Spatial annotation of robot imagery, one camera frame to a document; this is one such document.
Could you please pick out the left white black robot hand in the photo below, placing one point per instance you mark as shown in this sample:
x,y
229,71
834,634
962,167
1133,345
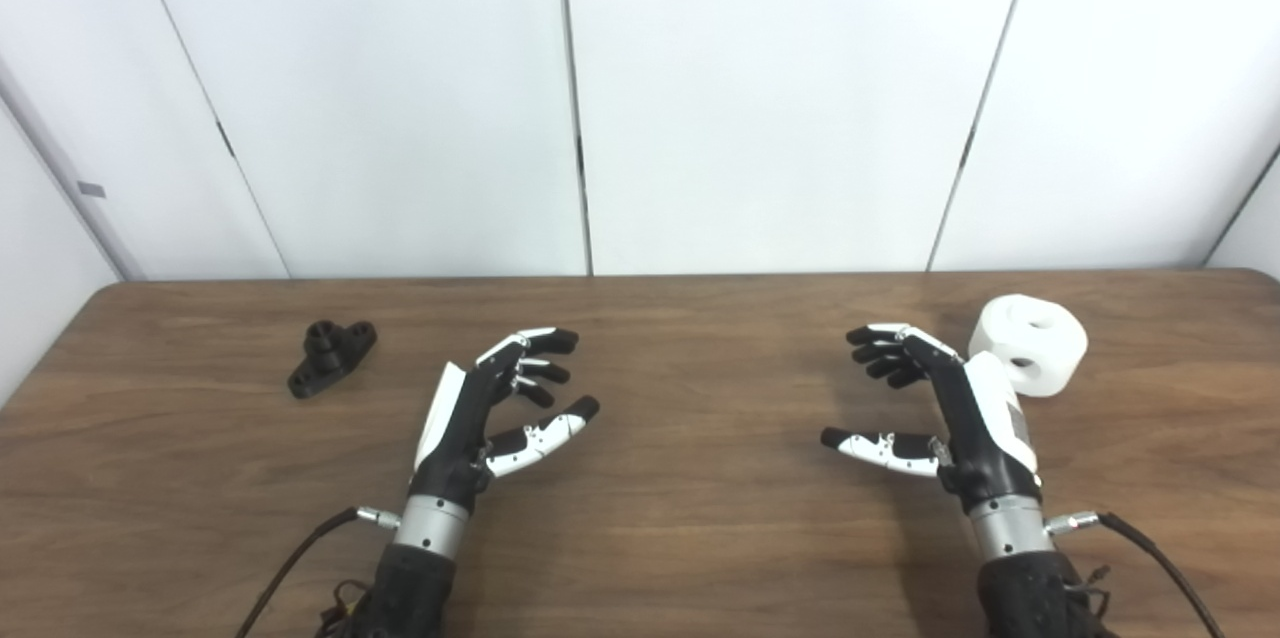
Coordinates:
x,y
455,438

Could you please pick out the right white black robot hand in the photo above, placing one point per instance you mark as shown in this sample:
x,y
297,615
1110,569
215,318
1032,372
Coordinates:
x,y
975,438

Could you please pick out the round white plastic piece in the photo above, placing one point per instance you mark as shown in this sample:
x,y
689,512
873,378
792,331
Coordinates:
x,y
1045,343

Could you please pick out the black flanged holder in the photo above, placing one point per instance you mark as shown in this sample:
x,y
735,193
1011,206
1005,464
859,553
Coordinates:
x,y
325,363

